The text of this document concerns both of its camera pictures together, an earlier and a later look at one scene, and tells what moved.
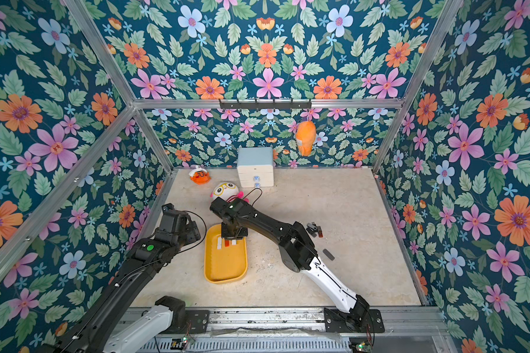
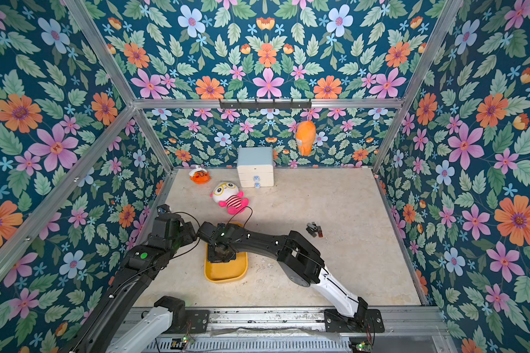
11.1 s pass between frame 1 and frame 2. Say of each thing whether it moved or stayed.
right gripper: moved
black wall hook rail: stayed
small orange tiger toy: stayed
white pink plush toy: stayed
